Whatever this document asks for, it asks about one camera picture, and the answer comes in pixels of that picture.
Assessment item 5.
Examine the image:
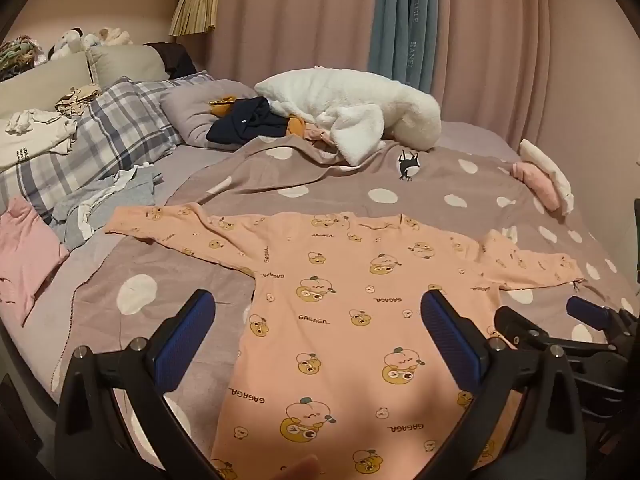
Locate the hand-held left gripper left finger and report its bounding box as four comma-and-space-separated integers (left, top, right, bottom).
54, 289, 217, 480

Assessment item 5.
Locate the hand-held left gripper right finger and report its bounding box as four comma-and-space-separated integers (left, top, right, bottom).
420, 288, 586, 480

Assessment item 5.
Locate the grey-blue garment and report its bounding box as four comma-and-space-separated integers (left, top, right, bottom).
50, 165, 164, 252

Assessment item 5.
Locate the small beige cushion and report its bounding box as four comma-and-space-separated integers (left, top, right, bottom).
87, 44, 171, 87

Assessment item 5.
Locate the grey pillow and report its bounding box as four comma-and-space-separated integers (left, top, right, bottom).
160, 80, 258, 150

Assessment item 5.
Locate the teal curtain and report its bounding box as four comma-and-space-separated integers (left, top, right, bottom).
367, 0, 442, 94

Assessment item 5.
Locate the mauve polka dot blanket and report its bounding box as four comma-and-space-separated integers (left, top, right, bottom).
50, 132, 631, 480

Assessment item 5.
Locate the folded white cloth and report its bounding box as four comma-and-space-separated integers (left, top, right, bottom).
518, 139, 575, 217

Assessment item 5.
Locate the white and blue plush toy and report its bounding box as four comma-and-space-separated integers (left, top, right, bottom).
47, 29, 101, 60

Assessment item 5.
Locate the white fluffy blanket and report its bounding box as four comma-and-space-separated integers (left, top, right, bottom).
254, 66, 442, 166

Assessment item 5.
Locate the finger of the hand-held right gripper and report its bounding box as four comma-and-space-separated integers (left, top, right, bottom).
566, 296, 621, 331
492, 305, 553, 352

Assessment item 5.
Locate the folded pink cloth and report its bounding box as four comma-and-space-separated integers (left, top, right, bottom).
511, 160, 563, 214

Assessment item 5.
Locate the pink curtain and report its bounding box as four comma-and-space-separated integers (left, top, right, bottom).
202, 0, 640, 163

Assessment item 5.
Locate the navy garment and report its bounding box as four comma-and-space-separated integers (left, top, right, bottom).
206, 97, 291, 145

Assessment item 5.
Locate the dark brown garment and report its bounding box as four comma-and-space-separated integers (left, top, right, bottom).
144, 41, 197, 79

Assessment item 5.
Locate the lilac bed sheet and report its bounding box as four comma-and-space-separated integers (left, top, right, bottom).
0, 119, 522, 396

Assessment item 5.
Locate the green knitted cloth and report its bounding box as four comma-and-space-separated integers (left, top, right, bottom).
0, 35, 47, 82

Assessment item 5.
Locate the pink cartoon print shirt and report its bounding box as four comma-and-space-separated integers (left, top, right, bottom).
104, 204, 586, 480

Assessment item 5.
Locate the white printed shirt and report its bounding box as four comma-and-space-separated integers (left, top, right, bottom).
0, 108, 79, 172

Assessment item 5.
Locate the plaid pillow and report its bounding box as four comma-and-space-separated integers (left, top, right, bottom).
0, 71, 216, 221

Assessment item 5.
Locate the cream plush toy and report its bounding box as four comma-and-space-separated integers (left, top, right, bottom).
97, 27, 134, 47

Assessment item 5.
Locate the large beige cushion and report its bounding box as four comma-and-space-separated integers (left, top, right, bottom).
0, 52, 101, 121

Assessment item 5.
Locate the beige crumpled cloth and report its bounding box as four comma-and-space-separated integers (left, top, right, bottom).
54, 84, 104, 117

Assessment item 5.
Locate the yellow pleated valance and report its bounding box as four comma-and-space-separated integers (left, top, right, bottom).
169, 0, 221, 37

